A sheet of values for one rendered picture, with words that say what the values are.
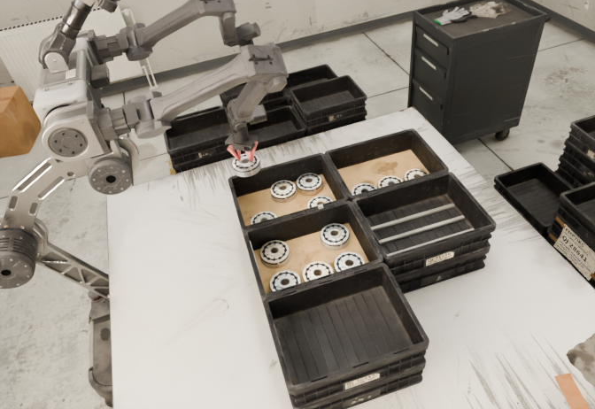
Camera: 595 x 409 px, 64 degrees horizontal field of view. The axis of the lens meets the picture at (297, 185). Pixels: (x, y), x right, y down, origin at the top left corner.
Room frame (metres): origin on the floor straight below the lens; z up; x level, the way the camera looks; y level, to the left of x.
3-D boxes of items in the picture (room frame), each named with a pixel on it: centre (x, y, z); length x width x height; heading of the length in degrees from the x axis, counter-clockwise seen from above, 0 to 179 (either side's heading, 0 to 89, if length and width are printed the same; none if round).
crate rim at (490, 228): (1.11, -0.41, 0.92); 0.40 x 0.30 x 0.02; 101
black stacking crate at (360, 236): (1.03, -0.01, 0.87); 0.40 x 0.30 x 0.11; 101
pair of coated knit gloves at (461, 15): (2.71, -1.06, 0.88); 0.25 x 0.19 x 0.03; 103
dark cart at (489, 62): (2.66, -1.19, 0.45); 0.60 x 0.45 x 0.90; 103
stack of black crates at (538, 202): (1.64, -1.22, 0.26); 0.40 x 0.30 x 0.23; 13
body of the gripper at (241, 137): (1.38, 0.17, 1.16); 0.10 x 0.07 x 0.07; 65
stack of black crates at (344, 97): (2.49, -0.26, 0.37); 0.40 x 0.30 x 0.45; 103
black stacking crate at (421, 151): (1.40, -0.35, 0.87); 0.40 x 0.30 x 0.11; 101
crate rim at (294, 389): (0.73, -0.07, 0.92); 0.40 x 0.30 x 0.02; 101
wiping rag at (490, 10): (2.73, -1.30, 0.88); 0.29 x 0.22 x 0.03; 103
